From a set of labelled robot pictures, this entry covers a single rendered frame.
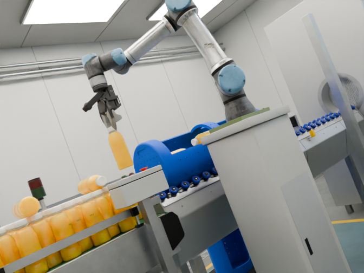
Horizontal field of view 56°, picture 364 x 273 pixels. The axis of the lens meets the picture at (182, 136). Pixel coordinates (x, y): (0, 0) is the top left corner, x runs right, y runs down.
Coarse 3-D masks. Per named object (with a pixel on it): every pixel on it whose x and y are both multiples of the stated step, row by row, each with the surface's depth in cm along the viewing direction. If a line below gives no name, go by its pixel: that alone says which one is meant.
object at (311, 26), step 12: (312, 24) 236; (312, 36) 238; (324, 48) 237; (324, 60) 236; (324, 72) 238; (336, 72) 238; (336, 84) 234; (336, 96) 236; (348, 108) 234; (348, 120) 234; (348, 132) 236; (360, 132) 234; (360, 144) 232; (360, 156) 234
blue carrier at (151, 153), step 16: (192, 128) 201; (208, 128) 191; (144, 144) 169; (160, 144) 167; (176, 144) 199; (144, 160) 173; (160, 160) 162; (176, 160) 165; (192, 160) 172; (208, 160) 179; (176, 176) 165; (192, 176) 175
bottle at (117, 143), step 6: (114, 132) 153; (108, 138) 154; (114, 138) 152; (120, 138) 153; (114, 144) 152; (120, 144) 152; (114, 150) 152; (120, 150) 151; (126, 150) 153; (114, 156) 153; (120, 156) 151; (126, 156) 152; (120, 162) 151; (126, 162) 151; (132, 162) 153; (120, 168) 152
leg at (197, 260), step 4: (196, 256) 165; (200, 256) 165; (192, 260) 163; (196, 260) 163; (200, 260) 164; (192, 264) 164; (196, 264) 162; (200, 264) 163; (192, 268) 164; (196, 268) 162; (200, 268) 163; (204, 268) 164; (196, 272) 163; (200, 272) 162; (204, 272) 163
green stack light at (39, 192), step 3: (42, 186) 173; (36, 189) 170; (39, 189) 171; (42, 189) 172; (33, 192) 170; (36, 192) 170; (39, 192) 170; (42, 192) 171; (33, 195) 170; (36, 195) 170; (39, 195) 170; (42, 195) 171; (45, 195) 173; (36, 198) 170
